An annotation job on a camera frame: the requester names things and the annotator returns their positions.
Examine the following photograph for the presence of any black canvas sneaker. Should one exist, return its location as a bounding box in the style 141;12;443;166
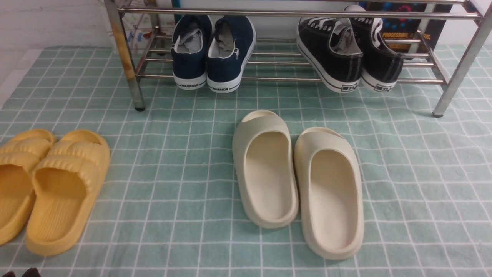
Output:
296;17;363;93
349;15;404;93

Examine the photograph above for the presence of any metal shoe rack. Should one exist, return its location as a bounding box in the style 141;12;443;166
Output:
104;0;491;118

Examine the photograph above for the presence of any left cream foam slide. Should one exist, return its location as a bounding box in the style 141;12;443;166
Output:
232;109;299;229

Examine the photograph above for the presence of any cream foam slide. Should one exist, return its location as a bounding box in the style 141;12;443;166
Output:
293;127;364;260
232;109;299;229

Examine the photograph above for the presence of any right cream foam slide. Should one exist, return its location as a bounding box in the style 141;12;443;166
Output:
293;127;364;260

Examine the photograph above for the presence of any right navy canvas sneaker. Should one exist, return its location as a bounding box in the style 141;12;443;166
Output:
206;16;257;93

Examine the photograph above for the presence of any navy canvas sneaker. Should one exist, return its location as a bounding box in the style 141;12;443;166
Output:
171;15;214;90
206;16;257;93

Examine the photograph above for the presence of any green checkered floor cloth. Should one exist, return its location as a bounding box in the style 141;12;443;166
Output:
1;46;491;277

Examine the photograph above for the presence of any left navy canvas sneaker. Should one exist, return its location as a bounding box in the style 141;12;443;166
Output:
171;15;214;90

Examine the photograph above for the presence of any colourful printed paper sheet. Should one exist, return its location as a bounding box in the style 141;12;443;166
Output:
123;13;175;54

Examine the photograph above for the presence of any right yellow foam slipper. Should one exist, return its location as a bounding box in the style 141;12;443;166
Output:
26;129;111;256

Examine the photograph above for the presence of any yellow foam slipper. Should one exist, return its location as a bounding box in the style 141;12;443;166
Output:
26;129;111;256
0;129;57;244

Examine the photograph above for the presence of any dark printed cardboard box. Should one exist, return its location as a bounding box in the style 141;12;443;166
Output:
359;2;453;50

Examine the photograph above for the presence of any left yellow foam slipper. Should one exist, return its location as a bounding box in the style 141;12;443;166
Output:
0;129;57;244

